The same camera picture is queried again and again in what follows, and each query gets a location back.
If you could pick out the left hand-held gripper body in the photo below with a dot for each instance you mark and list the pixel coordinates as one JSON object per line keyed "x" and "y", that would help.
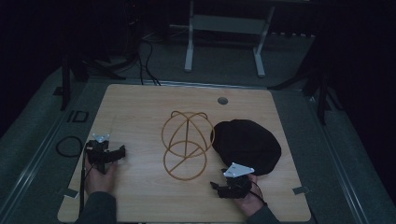
{"x": 99, "y": 151}

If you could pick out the person's left hand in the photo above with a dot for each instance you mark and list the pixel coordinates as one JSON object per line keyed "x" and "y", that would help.
{"x": 100, "y": 179}

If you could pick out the grey tape piece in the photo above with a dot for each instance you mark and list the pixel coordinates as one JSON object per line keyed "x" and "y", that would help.
{"x": 69, "y": 192}
{"x": 301, "y": 190}

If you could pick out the black hat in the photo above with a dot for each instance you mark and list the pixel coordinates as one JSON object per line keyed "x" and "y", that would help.
{"x": 246, "y": 146}

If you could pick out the person's right hand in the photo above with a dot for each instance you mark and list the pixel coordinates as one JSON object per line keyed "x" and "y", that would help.
{"x": 250, "y": 200}

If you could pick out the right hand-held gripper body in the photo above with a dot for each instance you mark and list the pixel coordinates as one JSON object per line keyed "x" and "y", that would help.
{"x": 235, "y": 182}

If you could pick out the black tripod stand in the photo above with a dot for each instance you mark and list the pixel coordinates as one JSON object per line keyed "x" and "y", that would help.
{"x": 314, "y": 90}
{"x": 81, "y": 73}

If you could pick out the white metal stand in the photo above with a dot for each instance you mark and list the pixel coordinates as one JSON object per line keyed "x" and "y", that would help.
{"x": 229, "y": 34}

